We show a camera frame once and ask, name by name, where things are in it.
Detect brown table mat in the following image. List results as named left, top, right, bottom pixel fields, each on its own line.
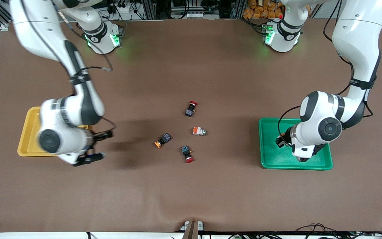
left=0, top=18, right=382, bottom=233

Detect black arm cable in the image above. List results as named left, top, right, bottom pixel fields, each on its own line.
left=53, top=3, right=117, bottom=133
left=277, top=0, right=374, bottom=148

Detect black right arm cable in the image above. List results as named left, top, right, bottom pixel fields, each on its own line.
left=53, top=3, right=117, bottom=133

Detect black cable bundle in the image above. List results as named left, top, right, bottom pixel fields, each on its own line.
left=294, top=223, right=382, bottom=239

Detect orange packaged goods pile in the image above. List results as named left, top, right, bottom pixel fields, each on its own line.
left=243, top=0, right=284, bottom=19

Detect yellow plastic tray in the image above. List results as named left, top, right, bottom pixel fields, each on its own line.
left=17, top=106, right=90, bottom=157

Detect white power strip black plugs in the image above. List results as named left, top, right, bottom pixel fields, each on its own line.
left=108, top=0, right=137, bottom=21

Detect red mushroom push button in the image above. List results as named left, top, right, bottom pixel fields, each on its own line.
left=181, top=145, right=195, bottom=163
left=185, top=101, right=199, bottom=118

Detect yellow button red marked body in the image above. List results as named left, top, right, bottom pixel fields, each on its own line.
left=154, top=132, right=173, bottom=149

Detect green plastic tray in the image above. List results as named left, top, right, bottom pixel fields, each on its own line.
left=258, top=118, right=333, bottom=171

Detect brown camera mount post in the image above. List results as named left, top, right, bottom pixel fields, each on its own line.
left=179, top=220, right=205, bottom=239

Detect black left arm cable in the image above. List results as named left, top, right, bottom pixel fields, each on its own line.
left=277, top=0, right=374, bottom=148

